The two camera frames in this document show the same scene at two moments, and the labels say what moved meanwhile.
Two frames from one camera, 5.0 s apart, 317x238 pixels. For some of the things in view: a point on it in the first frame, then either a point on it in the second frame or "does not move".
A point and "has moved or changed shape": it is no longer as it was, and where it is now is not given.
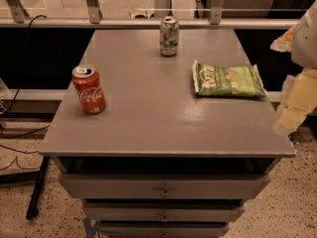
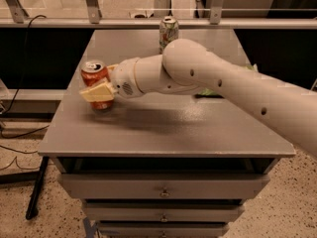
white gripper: (305, 47) → (124, 76)
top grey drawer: (161, 185) does not move
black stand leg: (35, 197) does not move
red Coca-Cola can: (88, 85) has moved or changed shape
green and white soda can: (168, 36) does not move
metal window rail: (142, 22) does not move
